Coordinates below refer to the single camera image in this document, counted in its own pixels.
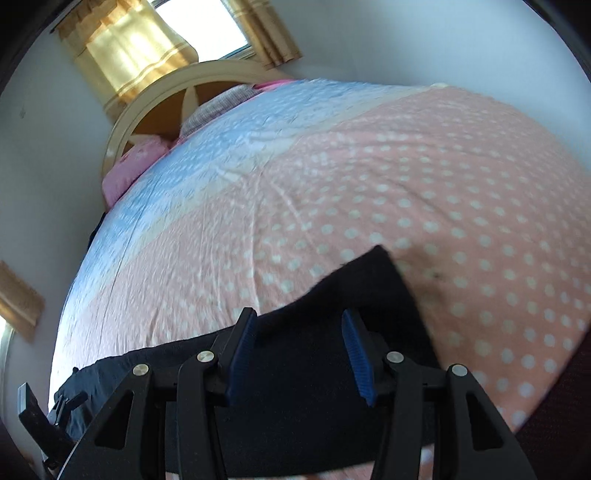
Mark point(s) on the long yellow side curtain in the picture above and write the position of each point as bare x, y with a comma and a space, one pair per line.
18, 300

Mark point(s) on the side wall window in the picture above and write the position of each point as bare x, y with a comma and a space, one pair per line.
5, 364

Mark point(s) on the cream wooden bed headboard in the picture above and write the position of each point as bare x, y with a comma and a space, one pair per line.
152, 87

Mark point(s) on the narrow yellow curtain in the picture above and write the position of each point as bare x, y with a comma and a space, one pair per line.
268, 32

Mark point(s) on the person's maroon clothing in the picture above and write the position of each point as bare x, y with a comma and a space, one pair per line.
563, 424

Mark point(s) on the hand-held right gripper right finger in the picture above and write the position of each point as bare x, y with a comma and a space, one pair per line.
358, 355

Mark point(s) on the pink pillow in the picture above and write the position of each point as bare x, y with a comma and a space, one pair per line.
134, 168

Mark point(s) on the black pants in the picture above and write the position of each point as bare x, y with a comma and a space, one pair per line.
300, 369

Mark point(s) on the polka dot bedsheet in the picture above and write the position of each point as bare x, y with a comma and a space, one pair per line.
369, 184

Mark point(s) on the wide yellow curtain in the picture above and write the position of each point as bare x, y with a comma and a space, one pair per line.
124, 50

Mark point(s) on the striped pillow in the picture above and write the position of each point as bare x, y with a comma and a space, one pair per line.
217, 108

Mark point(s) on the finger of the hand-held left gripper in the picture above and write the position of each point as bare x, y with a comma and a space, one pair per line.
67, 410
34, 415

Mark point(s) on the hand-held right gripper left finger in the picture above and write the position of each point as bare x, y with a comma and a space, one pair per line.
240, 355

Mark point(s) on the window behind headboard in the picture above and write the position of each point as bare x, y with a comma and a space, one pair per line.
207, 23

